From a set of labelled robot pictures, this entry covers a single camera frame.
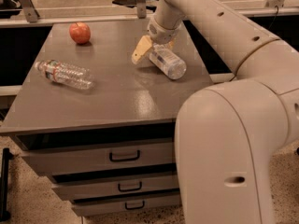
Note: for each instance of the bottom grey drawer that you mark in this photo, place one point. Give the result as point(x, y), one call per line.
point(126, 204)

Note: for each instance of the middle grey drawer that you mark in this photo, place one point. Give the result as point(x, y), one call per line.
point(113, 186)

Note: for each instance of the black metal stand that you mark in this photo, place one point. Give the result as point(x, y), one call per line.
point(6, 157)

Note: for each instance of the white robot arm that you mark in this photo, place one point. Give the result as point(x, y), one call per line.
point(226, 134)

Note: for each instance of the red apple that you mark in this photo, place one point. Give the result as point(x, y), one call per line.
point(80, 32)

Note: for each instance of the grey metal railing frame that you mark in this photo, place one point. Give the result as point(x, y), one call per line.
point(56, 11)

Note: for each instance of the grey drawer cabinet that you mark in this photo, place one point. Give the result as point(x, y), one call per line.
point(129, 103)

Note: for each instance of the top grey drawer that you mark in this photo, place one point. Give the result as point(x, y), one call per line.
point(84, 159)

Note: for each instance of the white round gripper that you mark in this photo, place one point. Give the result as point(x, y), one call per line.
point(163, 34)

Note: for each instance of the grey drawer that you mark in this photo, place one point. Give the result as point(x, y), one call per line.
point(126, 204)
point(84, 159)
point(113, 186)

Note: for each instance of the blue label plastic bottle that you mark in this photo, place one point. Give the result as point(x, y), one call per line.
point(168, 62)

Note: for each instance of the clear plastic bottle red label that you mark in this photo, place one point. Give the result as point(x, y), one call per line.
point(65, 73)

